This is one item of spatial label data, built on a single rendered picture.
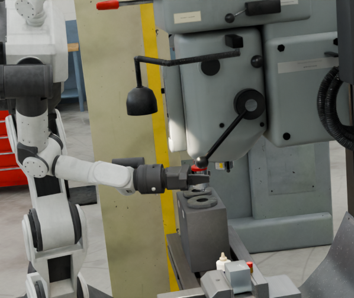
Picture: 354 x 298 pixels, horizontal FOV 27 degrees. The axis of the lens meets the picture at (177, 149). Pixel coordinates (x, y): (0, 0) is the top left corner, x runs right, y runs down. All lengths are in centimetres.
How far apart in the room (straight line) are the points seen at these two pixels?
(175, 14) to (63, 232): 98
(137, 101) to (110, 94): 182
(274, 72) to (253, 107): 9
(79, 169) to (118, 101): 134
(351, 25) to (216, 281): 75
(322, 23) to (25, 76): 81
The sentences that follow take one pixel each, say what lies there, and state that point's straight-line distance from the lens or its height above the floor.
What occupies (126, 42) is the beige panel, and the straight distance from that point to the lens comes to 345.
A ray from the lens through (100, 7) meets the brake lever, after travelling 181.
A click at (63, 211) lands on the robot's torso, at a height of 105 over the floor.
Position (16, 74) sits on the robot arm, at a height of 154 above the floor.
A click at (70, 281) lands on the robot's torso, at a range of 258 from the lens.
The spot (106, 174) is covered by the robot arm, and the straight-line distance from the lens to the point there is 212.
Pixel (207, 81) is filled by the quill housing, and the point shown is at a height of 151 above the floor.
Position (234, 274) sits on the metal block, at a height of 103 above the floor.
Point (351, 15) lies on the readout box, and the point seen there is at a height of 165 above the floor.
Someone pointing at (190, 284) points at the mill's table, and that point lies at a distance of 209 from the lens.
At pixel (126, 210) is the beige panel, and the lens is 362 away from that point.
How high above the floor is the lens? 177
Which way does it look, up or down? 14 degrees down
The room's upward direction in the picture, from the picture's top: 6 degrees counter-clockwise
